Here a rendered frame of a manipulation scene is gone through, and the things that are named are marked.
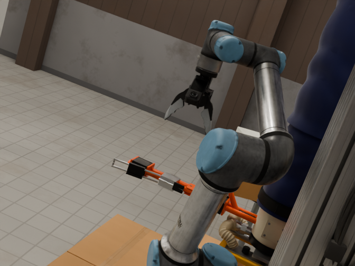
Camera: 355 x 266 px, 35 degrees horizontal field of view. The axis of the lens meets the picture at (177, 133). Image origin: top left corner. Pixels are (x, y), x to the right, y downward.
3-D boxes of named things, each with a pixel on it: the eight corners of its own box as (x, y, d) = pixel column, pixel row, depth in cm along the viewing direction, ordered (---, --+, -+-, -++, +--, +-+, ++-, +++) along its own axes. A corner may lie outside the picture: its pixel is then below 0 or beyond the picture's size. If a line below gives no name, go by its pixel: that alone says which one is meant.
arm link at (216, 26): (215, 21, 164) (208, 17, 172) (203, 56, 167) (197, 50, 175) (240, 29, 166) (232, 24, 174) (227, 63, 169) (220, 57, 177)
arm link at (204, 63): (221, 62, 168) (196, 53, 170) (216, 76, 170) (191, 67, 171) (225, 60, 176) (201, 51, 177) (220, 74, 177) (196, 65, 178)
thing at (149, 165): (151, 173, 233) (155, 163, 232) (145, 178, 226) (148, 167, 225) (134, 165, 235) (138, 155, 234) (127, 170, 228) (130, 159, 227)
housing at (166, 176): (177, 187, 229) (181, 178, 228) (172, 191, 223) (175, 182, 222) (162, 180, 231) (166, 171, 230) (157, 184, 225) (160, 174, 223)
